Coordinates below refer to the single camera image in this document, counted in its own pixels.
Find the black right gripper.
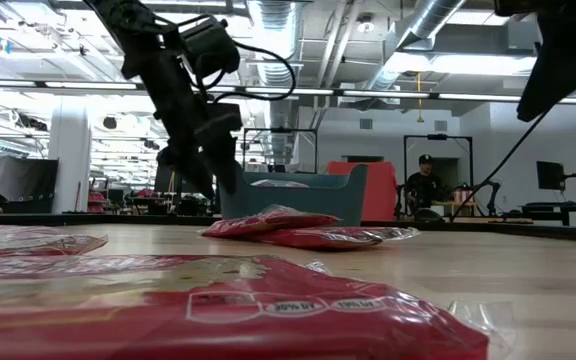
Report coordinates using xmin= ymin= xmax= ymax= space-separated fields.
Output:
xmin=492 ymin=0 xmax=576 ymax=124

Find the small wooden table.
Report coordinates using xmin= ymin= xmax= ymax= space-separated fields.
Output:
xmin=429 ymin=199 xmax=480 ymax=218

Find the teal plastic basket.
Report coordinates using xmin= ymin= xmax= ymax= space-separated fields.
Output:
xmin=217 ymin=163 xmax=370 ymax=228

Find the black desk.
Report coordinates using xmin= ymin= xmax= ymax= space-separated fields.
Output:
xmin=519 ymin=200 xmax=576 ymax=228

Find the silver ventilation duct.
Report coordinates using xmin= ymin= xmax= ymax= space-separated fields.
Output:
xmin=365 ymin=0 xmax=469 ymax=94
xmin=246 ymin=0 xmax=305 ymax=167

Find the long ceiling light rail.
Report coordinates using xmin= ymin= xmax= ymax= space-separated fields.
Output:
xmin=0 ymin=77 xmax=576 ymax=107

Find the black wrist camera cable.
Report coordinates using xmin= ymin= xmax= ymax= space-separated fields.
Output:
xmin=187 ymin=13 xmax=298 ymax=104

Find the black curtain board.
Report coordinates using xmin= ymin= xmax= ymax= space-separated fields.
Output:
xmin=0 ymin=155 xmax=61 ymax=215

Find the white pillar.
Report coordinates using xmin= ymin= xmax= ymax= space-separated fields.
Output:
xmin=47 ymin=94 xmax=94 ymax=216

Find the yellow hanging cord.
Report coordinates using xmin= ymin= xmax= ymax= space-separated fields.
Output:
xmin=414 ymin=71 xmax=426 ymax=124

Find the black computer monitor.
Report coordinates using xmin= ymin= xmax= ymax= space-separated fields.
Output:
xmin=535 ymin=160 xmax=567 ymax=192

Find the black table edge rail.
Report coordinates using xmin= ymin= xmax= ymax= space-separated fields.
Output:
xmin=0 ymin=211 xmax=576 ymax=245

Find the black slanting cable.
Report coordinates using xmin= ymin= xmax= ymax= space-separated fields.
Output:
xmin=449 ymin=107 xmax=554 ymax=223

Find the person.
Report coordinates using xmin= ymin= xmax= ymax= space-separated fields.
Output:
xmin=403 ymin=153 xmax=451 ymax=222

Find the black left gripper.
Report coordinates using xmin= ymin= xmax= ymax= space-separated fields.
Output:
xmin=121 ymin=46 xmax=245 ymax=202

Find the red striped box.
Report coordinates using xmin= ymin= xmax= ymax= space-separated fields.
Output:
xmin=449 ymin=185 xmax=477 ymax=204

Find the red orange panel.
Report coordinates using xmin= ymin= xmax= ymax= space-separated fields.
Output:
xmin=326 ymin=160 xmax=400 ymax=223

